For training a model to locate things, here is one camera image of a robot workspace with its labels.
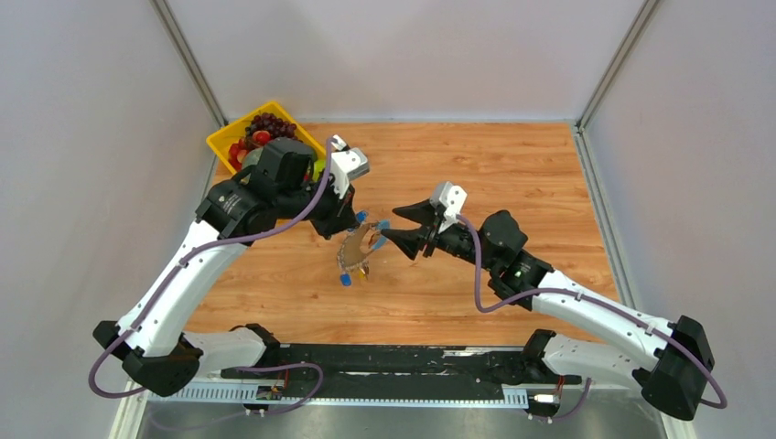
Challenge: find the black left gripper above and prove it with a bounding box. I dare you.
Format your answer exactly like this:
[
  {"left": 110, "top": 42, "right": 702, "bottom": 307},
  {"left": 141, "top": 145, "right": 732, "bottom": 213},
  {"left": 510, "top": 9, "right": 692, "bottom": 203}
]
[{"left": 276, "top": 168, "right": 361, "bottom": 241}]

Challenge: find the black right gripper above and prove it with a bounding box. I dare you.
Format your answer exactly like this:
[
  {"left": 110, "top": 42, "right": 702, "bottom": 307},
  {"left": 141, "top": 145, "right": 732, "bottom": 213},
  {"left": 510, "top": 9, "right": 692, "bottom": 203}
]
[{"left": 381, "top": 198, "right": 498, "bottom": 273}]

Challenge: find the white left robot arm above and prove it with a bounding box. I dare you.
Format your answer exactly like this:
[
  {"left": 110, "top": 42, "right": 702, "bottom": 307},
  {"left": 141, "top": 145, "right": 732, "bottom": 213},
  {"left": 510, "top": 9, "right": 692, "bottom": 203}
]
[{"left": 93, "top": 136, "right": 370, "bottom": 396}]

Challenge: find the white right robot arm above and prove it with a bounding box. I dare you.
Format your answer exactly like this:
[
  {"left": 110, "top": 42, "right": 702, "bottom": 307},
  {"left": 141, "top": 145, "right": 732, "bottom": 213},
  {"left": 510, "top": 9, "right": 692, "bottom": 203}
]
[{"left": 382, "top": 200, "right": 728, "bottom": 421}]

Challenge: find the green melon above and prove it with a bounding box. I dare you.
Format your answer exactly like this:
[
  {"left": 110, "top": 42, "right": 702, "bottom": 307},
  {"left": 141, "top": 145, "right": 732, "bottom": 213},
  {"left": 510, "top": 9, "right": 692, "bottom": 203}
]
[{"left": 242, "top": 148, "right": 264, "bottom": 169}]

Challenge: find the purple grape bunch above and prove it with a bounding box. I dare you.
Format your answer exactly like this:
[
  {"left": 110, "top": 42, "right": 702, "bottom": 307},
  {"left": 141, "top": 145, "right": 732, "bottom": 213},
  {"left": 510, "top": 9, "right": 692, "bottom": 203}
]
[{"left": 245, "top": 112, "right": 296, "bottom": 139}]

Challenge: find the yellow plastic fruit bin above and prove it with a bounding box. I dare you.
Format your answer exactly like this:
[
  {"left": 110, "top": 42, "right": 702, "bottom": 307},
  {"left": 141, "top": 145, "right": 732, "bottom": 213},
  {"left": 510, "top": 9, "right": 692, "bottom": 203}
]
[{"left": 207, "top": 101, "right": 326, "bottom": 174}]

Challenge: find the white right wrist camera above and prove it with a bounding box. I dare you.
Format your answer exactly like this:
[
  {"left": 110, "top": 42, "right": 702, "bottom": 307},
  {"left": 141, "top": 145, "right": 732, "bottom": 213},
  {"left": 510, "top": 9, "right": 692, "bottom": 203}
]
[{"left": 429, "top": 180, "right": 468, "bottom": 232}]

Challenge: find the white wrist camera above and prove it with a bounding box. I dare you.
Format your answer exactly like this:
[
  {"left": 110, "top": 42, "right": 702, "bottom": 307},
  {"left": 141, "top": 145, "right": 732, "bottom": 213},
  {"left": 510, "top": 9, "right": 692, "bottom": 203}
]
[
  {"left": 429, "top": 180, "right": 468, "bottom": 232},
  {"left": 327, "top": 134, "right": 371, "bottom": 199}
]

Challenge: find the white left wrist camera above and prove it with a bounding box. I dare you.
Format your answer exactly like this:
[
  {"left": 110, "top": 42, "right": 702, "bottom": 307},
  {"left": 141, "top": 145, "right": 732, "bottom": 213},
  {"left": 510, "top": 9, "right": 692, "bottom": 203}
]
[{"left": 327, "top": 134, "right": 371, "bottom": 199}]

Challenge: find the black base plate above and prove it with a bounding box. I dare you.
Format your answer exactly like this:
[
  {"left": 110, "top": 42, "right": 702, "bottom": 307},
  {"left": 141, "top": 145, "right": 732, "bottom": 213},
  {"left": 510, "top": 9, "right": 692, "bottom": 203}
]
[{"left": 259, "top": 344, "right": 558, "bottom": 399}]

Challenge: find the slotted cable duct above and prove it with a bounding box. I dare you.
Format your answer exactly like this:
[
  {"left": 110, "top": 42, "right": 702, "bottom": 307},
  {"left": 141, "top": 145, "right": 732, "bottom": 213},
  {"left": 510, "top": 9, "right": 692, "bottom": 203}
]
[{"left": 148, "top": 380, "right": 529, "bottom": 410}]

